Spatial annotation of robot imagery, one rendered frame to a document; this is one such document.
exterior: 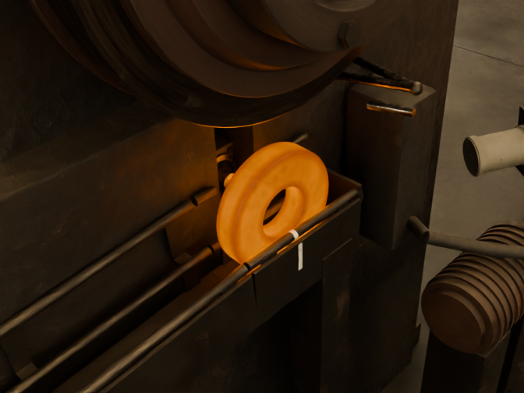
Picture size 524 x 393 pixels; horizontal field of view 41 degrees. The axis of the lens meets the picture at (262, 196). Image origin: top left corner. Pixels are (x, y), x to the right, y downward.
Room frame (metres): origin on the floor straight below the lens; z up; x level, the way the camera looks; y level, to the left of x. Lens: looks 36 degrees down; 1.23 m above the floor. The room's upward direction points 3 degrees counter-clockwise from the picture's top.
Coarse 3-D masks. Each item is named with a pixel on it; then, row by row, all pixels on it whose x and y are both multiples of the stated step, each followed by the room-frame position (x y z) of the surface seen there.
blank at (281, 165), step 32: (256, 160) 0.65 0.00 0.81; (288, 160) 0.65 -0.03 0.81; (320, 160) 0.69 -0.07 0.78; (224, 192) 0.63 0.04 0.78; (256, 192) 0.62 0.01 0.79; (288, 192) 0.69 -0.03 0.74; (320, 192) 0.69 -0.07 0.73; (224, 224) 0.61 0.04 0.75; (256, 224) 0.62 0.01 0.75; (288, 224) 0.66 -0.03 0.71
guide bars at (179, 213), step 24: (216, 192) 0.66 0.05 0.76; (168, 216) 0.62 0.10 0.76; (264, 216) 0.69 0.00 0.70; (144, 240) 0.59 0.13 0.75; (168, 240) 0.61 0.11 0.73; (216, 240) 0.64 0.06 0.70; (96, 264) 0.55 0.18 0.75; (192, 264) 0.60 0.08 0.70; (72, 288) 0.52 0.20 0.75; (192, 288) 0.61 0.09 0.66; (24, 312) 0.49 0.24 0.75; (120, 312) 0.54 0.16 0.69; (0, 336) 0.47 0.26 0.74; (96, 336) 0.51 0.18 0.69; (24, 360) 0.48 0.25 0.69; (24, 384) 0.45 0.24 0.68; (48, 384) 0.47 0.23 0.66
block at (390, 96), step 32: (352, 96) 0.82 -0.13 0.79; (384, 96) 0.80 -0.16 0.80; (416, 96) 0.80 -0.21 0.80; (352, 128) 0.82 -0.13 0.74; (384, 128) 0.78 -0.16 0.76; (416, 128) 0.78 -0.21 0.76; (352, 160) 0.82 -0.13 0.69; (384, 160) 0.78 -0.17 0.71; (416, 160) 0.79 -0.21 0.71; (384, 192) 0.78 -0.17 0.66; (416, 192) 0.79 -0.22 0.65; (384, 224) 0.77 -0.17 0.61
